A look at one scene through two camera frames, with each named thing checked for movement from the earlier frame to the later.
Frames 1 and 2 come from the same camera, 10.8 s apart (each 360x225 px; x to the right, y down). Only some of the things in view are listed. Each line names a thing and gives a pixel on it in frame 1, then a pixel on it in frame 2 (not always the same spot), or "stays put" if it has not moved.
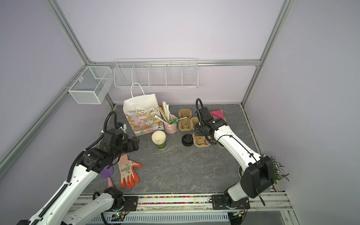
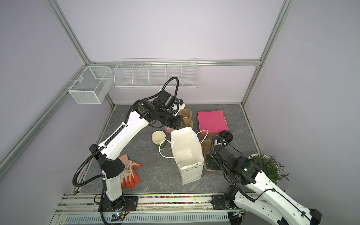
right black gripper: x=196 y=130 -> x=211 y=165
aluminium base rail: x=273 y=208 stays put
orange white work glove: x=128 y=175 stays put
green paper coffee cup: x=159 y=138 stays put
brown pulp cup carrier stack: x=185 y=124 stays put
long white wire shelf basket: x=157 y=72 stays put
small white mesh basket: x=93 y=85 stays put
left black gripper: x=131 y=147 -> x=178 y=124
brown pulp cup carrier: x=200 y=141 -> x=206 y=146
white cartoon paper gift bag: x=139 y=112 -> x=187 y=150
